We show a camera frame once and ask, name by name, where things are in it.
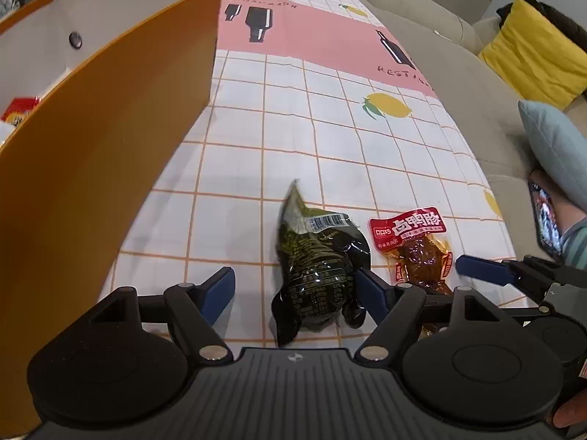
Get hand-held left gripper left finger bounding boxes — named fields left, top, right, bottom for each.
left=85, top=267, right=237, bottom=365

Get black smartphone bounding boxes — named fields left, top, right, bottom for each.
left=527, top=181, right=565, bottom=257

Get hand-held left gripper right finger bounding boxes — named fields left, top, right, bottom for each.
left=355, top=268, right=505, bottom=364

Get pink checked printed tablecloth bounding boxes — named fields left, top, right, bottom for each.
left=107, top=0, right=521, bottom=358

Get red label braised meat packet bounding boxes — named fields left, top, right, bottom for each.
left=369, top=211, right=456, bottom=336

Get person's striped clothing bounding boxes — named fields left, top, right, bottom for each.
left=557, top=215, right=587, bottom=267

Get beige sofa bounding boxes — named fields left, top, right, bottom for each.
left=355, top=0, right=587, bottom=267

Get dark cloth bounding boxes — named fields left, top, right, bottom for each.
left=497, top=0, right=587, bottom=47

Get red snack packet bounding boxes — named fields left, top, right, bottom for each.
left=0, top=96, right=42, bottom=129

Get light blue cushion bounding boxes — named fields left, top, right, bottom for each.
left=518, top=99, right=587, bottom=214

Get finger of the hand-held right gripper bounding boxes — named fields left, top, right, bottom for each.
left=456, top=254, right=565, bottom=303
left=502, top=306, right=548, bottom=327

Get orange cardboard storage box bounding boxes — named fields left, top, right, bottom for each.
left=0, top=0, right=223, bottom=438

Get person's leg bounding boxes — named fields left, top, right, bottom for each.
left=529, top=169, right=587, bottom=239

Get person's right hand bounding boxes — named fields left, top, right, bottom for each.
left=551, top=393, right=587, bottom=432

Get dark green snack packet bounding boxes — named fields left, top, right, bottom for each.
left=270, top=179, right=372, bottom=348

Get yellow cushion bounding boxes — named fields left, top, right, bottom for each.
left=478, top=0, right=587, bottom=111

